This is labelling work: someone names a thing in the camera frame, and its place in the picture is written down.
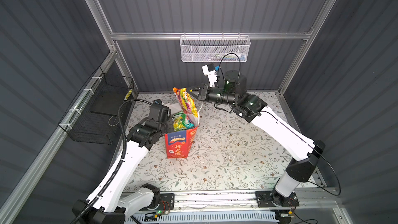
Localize white wire wall basket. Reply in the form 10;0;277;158
179;35;251;63

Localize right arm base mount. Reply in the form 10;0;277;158
255;190;300;208

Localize pink Fox's candy bag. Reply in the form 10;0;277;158
173;88;199;118

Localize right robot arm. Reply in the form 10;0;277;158
187;70;325;205

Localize red paper gift bag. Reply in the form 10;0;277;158
165;114;200;159

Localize yellow tube in black basket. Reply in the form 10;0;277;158
123;89;133;101

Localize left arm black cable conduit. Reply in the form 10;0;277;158
69;99;154;224

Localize green yellow candy bag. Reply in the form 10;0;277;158
173;111;194;132

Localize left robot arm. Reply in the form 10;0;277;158
72;100;171;224

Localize items in white basket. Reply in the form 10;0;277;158
208;52;247;62

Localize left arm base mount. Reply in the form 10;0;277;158
146;193;175;211

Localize black wire wall basket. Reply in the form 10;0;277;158
59;69;134;145

